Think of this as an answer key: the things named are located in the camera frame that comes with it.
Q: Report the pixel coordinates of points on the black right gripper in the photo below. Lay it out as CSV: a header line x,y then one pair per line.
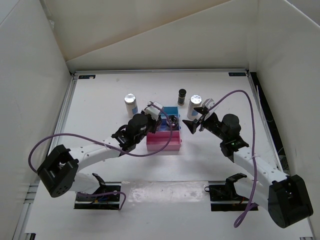
x,y
192,125

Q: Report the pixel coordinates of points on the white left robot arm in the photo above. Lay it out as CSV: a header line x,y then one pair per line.
x,y
61,171

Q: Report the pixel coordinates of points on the silver-lid salt bottle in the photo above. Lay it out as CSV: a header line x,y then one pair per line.
x,y
131,104
194,102

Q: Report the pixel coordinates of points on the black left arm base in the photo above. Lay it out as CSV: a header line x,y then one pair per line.
x,y
106,196

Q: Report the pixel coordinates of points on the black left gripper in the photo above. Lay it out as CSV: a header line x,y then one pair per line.
x,y
154,123

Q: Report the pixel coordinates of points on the dark table label left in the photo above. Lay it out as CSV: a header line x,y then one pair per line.
x,y
86,77

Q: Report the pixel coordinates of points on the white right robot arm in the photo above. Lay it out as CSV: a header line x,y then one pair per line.
x,y
285,197

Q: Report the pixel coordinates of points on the dark table label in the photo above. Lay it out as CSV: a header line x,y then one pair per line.
x,y
86,77
237,74

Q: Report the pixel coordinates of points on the light blue tray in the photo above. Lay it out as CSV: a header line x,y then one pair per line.
x,y
171,110

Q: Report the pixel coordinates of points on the dark table label right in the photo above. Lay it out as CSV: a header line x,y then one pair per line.
x,y
237,74

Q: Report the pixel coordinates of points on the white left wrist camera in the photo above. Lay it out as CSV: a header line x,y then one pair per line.
x,y
155,108

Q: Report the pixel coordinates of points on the small black-cap spice bottle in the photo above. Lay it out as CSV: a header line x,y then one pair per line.
x,y
181,96

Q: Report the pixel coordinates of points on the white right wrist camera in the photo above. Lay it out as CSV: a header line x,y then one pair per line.
x,y
207,106

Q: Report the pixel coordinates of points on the dark blue tray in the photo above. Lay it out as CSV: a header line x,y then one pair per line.
x,y
163,126

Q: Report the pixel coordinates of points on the pink tray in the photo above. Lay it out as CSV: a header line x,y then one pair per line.
x,y
155,141

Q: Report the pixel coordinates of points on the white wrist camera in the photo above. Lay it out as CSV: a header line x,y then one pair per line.
x,y
155,108
207,106

